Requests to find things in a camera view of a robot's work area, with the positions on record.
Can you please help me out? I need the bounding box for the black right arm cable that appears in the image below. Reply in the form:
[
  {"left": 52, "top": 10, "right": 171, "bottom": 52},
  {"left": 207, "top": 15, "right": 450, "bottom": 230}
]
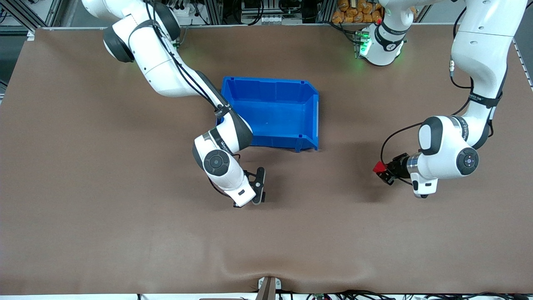
[{"left": 144, "top": 0, "right": 242, "bottom": 198}]

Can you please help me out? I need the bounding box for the brown table mat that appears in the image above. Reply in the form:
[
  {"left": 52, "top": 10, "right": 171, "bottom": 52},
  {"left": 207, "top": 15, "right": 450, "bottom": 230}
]
[{"left": 0, "top": 23, "right": 533, "bottom": 295}]

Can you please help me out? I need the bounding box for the white power strip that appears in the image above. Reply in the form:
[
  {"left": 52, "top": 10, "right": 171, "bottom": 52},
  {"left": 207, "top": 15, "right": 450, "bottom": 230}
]
[{"left": 173, "top": 2, "right": 196, "bottom": 26}]

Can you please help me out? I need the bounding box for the blue plastic storage bin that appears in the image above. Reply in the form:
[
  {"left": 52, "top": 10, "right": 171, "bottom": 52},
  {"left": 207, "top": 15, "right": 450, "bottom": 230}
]
[{"left": 217, "top": 76, "right": 320, "bottom": 153}]

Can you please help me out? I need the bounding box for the orange packets pile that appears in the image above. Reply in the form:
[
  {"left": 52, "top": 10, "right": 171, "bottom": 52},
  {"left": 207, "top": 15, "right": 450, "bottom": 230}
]
[{"left": 332, "top": 0, "right": 384, "bottom": 24}]

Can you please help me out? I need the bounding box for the grey metal camera bracket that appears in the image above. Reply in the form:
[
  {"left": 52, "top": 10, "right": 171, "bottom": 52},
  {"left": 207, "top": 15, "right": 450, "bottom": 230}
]
[{"left": 257, "top": 276, "right": 282, "bottom": 300}]

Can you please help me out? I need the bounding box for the aluminium frame strut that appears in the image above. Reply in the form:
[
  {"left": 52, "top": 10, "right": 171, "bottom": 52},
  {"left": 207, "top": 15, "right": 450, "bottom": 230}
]
[{"left": 0, "top": 0, "right": 63, "bottom": 40}]

